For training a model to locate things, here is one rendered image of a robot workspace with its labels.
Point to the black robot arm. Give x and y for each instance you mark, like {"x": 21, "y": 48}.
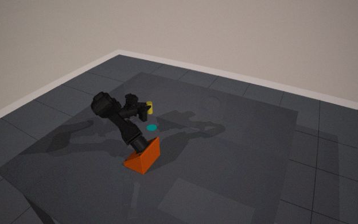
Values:
{"x": 105, "y": 106}

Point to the teal circle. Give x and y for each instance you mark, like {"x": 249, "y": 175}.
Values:
{"x": 151, "y": 127}

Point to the yellow tall cylinder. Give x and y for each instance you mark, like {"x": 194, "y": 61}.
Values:
{"x": 150, "y": 111}

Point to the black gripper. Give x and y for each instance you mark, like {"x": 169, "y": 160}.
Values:
{"x": 141, "y": 111}

